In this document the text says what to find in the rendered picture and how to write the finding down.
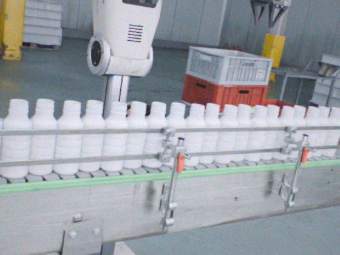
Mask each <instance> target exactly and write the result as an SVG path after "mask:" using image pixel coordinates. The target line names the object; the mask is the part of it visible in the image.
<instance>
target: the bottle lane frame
mask: <svg viewBox="0 0 340 255"><path fill-rule="evenodd" d="M295 163H296V162H295ZM295 163H293V162H291V163H273V164H266V163H265V164H264V165H257V164H256V165H246V166H237V165H236V166H235V167H228V166H227V167H226V168H218V167H216V168H212V169H208V168H206V169H194V170H189V171H186V170H183V171H182V172H181V173H178V177H177V183H176V186H175V196H174V200H175V202H176V204H177V208H176V210H175V214H174V220H175V222H174V224H173V226H169V227H168V230H167V231H163V230H162V218H163V217H164V215H163V214H162V211H161V210H160V204H161V199H165V195H163V187H164V184H165V183H170V180H171V174H172V171H166V172H161V171H159V172H152V173H149V172H148V171H147V173H144V174H136V173H133V174H129V175H123V174H121V173H120V175H114V176H108V175H106V176H105V177H93V176H92V175H91V177H90V178H78V177H77V176H76V178H75V179H68V180H63V179H61V178H60V179H59V180H44V179H43V180H42V181H37V182H29V181H27V180H26V181H25V182H22V183H10V182H7V183H6V184H0V255H45V254H51V253H57V252H62V247H63V238H64V230H65V229H66V228H67V226H68V225H69V224H70V223H71V222H78V221H84V220H92V219H100V221H101V222H102V223H103V224H104V231H103V238H102V243H101V244H102V245H103V244H107V243H114V242H123V241H127V240H134V239H140V238H144V237H151V236H157V235H161V234H167V233H174V232H182V231H189V230H195V229H199V228H206V227H210V226H216V225H223V224H230V223H237V222H243V221H247V220H254V219H260V218H264V217H274V216H281V215H286V214H292V213H298V212H303V211H309V210H317V209H323V208H329V207H334V206H340V159H334V160H330V159H329V160H319V161H306V162H305V163H302V164H301V168H300V171H299V175H298V178H297V182H296V187H297V188H298V193H297V194H296V195H295V200H294V202H295V206H294V208H290V210H289V211H285V210H284V209H285V206H284V201H285V199H282V196H281V195H280V191H281V187H282V186H284V185H285V184H284V182H283V180H284V173H285V172H289V176H288V180H287V184H289V185H290V184H291V180H292V177H293V173H294V166H295Z"/></svg>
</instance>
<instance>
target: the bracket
mask: <svg viewBox="0 0 340 255"><path fill-rule="evenodd" d="M286 127H287V128H286V131H284V132H287V133H289V137H285V141H284V142H285V143H286V144H287V145H286V146H281V148H282V149H281V152H279V153H281V154H284V155H291V152H292V148H289V147H288V146H289V145H296V150H298V151H299V152H298V155H297V159H296V163H295V166H294V173H293V177H292V180H291V184H290V185H289V184H287V180H288V176H289V172H285V173H284V180H283V182H284V184H285V185H284V186H282V187H281V190H280V195H281V196H282V199H285V201H284V206H285V209H284V210H285V211H289V210H290V208H294V206H295V202H294V200H295V195H296V194H297V193H298V188H297V187H296V182H297V179H298V175H299V171H300V168H301V164H302V163H305V162H306V159H307V155H308V153H309V152H310V151H311V152H314V153H315V152H316V149H315V148H313V147H311V146H309V145H310V142H309V141H307V139H308V135H307V134H303V137H302V140H299V141H296V140H294V137H292V136H291V135H292V134H296V131H297V127H294V126H286ZM162 128H163V130H162V133H161V134H162V135H163V136H165V137H166V140H162V144H161V146H162V147H163V148H164V149H165V150H164V152H158V158H157V160H158V161H159V162H170V159H171V157H173V158H174V164H173V168H172V174H171V180H170V183H165V184H164V187H163V195H165V199H161V204H160V210H161V213H162V214H163V215H164V217H163V218H162V219H161V224H162V230H163V231H167V230H168V227H169V226H173V224H174V222H175V220H174V214H175V210H176V208H177V204H176V202H175V200H174V196H175V186H176V183H177V177H178V173H181V172H182V171H183V164H184V161H185V159H187V160H190V159H192V156H191V155H189V154H187V153H186V150H187V147H186V146H185V145H183V142H184V139H185V138H183V137H177V145H173V142H172V141H171V140H169V137H175V128H173V127H170V126H163V127H162ZM167 149H171V150H172V151H171V154H169V153H167V152H166V150H167ZM286 186H287V187H288V188H287V192H288V195H287V198H285V197H284V194H285V187H286ZM167 195H168V196H167Z"/></svg>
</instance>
